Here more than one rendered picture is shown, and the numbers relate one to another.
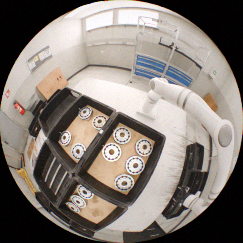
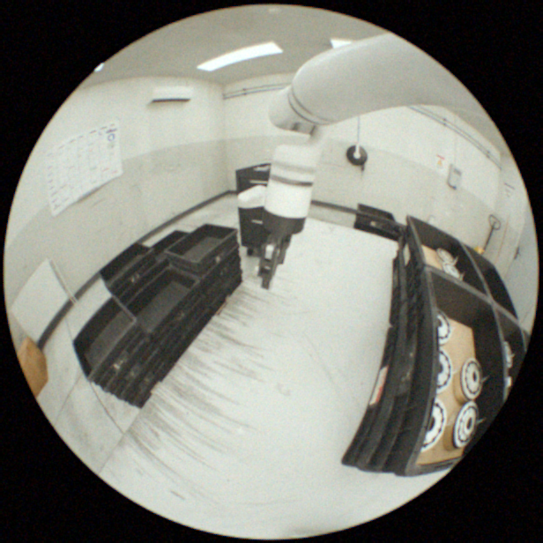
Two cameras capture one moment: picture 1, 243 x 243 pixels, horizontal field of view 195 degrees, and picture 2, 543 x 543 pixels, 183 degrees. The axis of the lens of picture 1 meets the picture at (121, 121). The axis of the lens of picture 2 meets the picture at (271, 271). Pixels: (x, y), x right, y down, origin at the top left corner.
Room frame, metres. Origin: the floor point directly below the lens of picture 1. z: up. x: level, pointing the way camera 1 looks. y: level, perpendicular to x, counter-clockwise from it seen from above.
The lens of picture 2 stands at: (0.00, -0.38, 1.11)
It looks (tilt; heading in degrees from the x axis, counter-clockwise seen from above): 39 degrees down; 185
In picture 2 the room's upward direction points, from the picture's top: straight up
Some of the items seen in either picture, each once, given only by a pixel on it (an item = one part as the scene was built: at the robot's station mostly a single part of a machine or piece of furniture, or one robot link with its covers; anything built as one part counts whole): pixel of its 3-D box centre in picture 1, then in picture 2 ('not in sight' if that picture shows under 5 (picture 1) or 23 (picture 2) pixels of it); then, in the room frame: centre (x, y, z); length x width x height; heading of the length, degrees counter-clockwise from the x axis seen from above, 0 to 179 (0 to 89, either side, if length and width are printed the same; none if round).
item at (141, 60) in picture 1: (148, 68); not in sight; (1.88, -0.60, 0.60); 0.72 x 0.03 x 0.56; 70
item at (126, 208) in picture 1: (84, 212); (446, 250); (-0.38, 0.16, 0.92); 0.40 x 0.30 x 0.02; 154
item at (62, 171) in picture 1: (52, 176); (486, 290); (-0.25, 0.42, 0.87); 0.40 x 0.30 x 0.11; 154
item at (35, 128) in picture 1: (37, 128); not in sight; (0.12, 1.95, 0.31); 0.40 x 0.30 x 0.34; 160
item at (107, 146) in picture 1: (111, 152); (472, 377); (0.01, 0.04, 0.86); 0.10 x 0.10 x 0.01
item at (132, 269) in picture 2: (194, 182); (136, 286); (-0.65, -1.39, 0.37); 0.40 x 0.30 x 0.45; 160
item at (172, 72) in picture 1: (176, 80); not in sight; (1.61, -1.35, 0.60); 0.72 x 0.03 x 0.56; 70
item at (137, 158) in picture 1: (135, 165); (436, 368); (-0.06, -0.09, 0.86); 0.10 x 0.10 x 0.01
